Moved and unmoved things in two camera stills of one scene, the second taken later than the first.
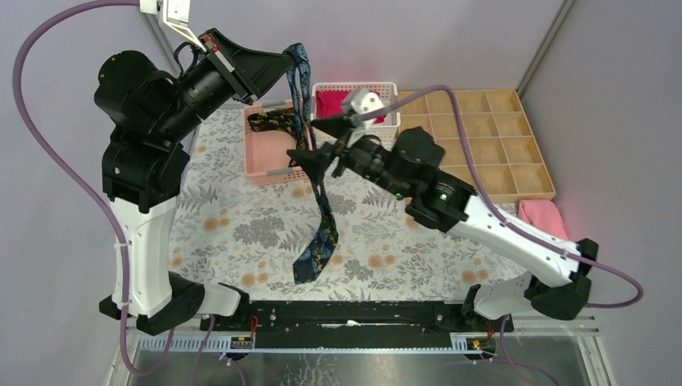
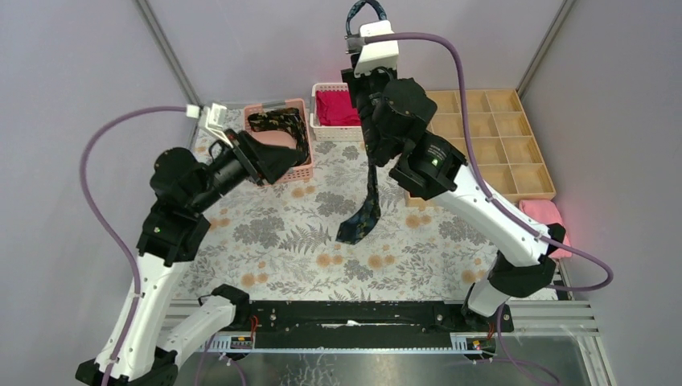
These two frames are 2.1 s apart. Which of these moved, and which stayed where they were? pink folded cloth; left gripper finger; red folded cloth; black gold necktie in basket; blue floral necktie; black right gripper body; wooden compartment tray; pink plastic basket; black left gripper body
Moved: blue floral necktie; black right gripper body; black left gripper body; left gripper finger
Stayed: black gold necktie in basket; red folded cloth; pink plastic basket; pink folded cloth; wooden compartment tray
